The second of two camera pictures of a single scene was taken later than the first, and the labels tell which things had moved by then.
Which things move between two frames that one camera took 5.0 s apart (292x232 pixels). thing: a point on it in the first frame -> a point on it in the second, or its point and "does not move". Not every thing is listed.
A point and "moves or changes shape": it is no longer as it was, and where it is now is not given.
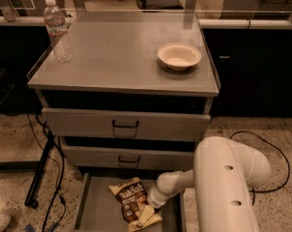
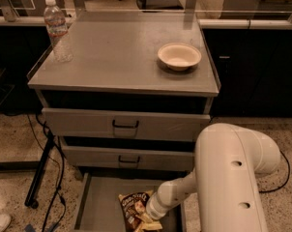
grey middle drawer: [131, 157] does not move
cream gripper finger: [147, 213] -> [151, 225]
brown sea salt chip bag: [132, 197] moves or changes shape
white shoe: [1, 222] does not move
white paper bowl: [179, 56] does not move
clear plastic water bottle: [56, 24] does not move
